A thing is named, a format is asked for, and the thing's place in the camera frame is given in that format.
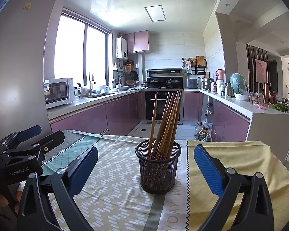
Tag black wall spice rack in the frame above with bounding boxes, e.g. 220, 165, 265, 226
182, 56, 207, 76

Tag pink lower kitchen cabinets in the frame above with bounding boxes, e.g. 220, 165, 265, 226
47, 90, 251, 141

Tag pink thermos kettle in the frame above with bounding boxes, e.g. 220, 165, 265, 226
216, 69, 225, 81

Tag chopstick in holder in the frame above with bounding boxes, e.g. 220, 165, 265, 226
167, 90, 182, 159
155, 90, 181, 161
151, 92, 171, 160
147, 91, 158, 159

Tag black mesh utensil holder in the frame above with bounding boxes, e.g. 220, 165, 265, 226
135, 140, 182, 194

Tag stove hood with pots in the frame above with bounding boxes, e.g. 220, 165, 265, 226
146, 69, 183, 89

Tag silver rice cooker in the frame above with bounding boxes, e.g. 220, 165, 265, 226
185, 78, 197, 89

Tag green vegetable plastic bag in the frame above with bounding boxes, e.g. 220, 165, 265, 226
194, 121, 213, 142

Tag white water heater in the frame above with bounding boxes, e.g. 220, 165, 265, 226
116, 37, 128, 60

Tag steel stock pot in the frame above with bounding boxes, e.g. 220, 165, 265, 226
202, 78, 214, 90

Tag white microwave oven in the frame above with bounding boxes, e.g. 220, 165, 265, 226
44, 78, 75, 109

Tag ceiling light panel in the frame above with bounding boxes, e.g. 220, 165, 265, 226
145, 5, 166, 22

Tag pink wall painting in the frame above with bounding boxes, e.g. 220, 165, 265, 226
255, 59, 268, 84

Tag pink upper cabinet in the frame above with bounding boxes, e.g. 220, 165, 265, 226
123, 30, 150, 54

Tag left hand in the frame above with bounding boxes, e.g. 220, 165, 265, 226
0, 181, 25, 214

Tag patterned beige green tablecloth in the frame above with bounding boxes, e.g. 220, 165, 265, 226
43, 130, 188, 230

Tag yellow cloth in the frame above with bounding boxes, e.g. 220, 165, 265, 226
187, 140, 289, 230

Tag wooden chopstick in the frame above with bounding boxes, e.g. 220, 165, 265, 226
154, 92, 176, 160
161, 91, 180, 160

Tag green vegetables on counter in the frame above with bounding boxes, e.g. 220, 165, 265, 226
272, 104, 289, 114

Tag black built-in oven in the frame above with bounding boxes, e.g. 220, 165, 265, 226
143, 88, 184, 125

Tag grey refrigerator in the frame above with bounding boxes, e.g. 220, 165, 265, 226
0, 0, 56, 141

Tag teal round appliance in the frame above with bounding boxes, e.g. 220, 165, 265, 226
230, 73, 248, 94

